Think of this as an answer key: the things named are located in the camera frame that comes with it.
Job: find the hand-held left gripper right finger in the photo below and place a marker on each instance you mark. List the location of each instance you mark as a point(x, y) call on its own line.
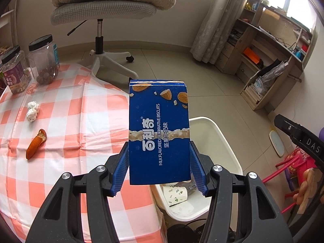
point(200, 169)

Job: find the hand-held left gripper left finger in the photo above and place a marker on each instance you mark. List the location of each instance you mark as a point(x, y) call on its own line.
point(120, 169)

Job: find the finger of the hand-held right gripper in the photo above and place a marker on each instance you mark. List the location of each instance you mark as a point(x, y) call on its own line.
point(287, 127)

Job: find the clear plastic water bottle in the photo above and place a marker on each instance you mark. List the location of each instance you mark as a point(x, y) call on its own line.
point(193, 188)

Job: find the white plastic bin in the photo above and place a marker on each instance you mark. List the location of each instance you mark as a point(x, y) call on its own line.
point(222, 144)

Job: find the white leaf-print paper cup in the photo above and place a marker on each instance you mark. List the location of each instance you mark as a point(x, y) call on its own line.
point(174, 195)

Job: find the blue biscuit box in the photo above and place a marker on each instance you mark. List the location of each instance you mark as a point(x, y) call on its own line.
point(157, 131)

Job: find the person's right hand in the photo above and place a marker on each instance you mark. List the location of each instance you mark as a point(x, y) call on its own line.
point(306, 184)

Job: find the pale blue oval board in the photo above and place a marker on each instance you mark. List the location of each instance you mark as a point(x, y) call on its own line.
point(276, 143)

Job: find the red plastic stool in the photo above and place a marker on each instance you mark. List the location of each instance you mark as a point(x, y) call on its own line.
point(291, 162)

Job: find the dark grey bag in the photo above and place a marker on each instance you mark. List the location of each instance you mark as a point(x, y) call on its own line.
point(273, 69)

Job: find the orange box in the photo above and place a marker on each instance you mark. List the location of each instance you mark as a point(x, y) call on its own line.
point(250, 54)

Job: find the orange white checked tablecloth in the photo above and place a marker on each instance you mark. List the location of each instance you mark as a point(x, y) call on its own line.
point(63, 106)

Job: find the wooden desk with shelves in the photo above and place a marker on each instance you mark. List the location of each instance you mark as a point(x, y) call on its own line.
point(268, 38)

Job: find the crumpled white tissue wad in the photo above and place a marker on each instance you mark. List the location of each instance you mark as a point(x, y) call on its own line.
point(33, 111)

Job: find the beige patterned curtain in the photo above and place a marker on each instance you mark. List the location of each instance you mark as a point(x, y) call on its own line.
point(222, 17)

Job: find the clear jar of nuts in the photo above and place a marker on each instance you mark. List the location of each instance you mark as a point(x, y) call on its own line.
point(44, 63)

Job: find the purple-label nut jar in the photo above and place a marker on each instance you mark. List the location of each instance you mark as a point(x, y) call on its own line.
point(15, 76)

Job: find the grey office chair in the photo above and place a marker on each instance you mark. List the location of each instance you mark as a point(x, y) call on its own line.
point(101, 12)

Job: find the white bookshelf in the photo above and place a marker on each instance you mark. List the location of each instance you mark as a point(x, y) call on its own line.
point(7, 22)

